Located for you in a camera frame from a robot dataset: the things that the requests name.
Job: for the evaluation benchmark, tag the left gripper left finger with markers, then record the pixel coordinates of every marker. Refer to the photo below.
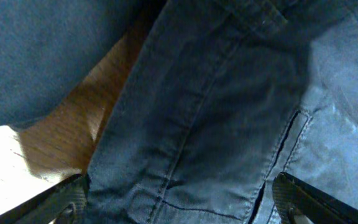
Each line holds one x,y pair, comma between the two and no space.
65,202

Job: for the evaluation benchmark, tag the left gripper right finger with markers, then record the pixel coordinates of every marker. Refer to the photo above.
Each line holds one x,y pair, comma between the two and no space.
300,203

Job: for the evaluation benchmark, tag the navy shorts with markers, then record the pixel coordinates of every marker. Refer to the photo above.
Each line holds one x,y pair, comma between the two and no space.
223,97
48,47

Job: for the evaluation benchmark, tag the folded navy shorts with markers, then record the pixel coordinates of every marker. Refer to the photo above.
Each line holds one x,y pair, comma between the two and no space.
48,47

